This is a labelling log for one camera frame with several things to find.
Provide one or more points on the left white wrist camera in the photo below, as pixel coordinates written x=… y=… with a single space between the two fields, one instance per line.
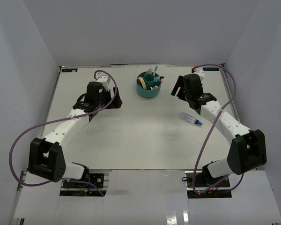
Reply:
x=104 y=80

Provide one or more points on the masking tape roll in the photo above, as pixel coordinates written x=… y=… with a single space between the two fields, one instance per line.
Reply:
x=140 y=81

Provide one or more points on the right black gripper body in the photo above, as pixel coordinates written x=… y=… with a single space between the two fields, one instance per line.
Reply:
x=185 y=95

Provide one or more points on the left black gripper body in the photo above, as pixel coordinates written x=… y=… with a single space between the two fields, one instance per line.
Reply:
x=105 y=99

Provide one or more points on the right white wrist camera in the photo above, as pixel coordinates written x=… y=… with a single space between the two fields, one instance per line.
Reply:
x=198 y=72

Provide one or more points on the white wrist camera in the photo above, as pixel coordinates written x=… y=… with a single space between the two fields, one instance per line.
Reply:
x=198 y=72
x=104 y=80

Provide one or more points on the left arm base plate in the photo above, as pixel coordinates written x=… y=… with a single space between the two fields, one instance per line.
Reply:
x=92 y=185

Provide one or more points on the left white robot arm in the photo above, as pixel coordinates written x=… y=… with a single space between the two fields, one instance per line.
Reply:
x=46 y=158

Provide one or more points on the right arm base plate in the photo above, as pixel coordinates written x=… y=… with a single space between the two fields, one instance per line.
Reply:
x=221 y=190

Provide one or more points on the teal round desk organizer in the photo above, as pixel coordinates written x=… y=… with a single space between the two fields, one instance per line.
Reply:
x=150 y=81

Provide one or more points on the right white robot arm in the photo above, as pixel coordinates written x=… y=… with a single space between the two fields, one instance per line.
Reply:
x=247 y=147

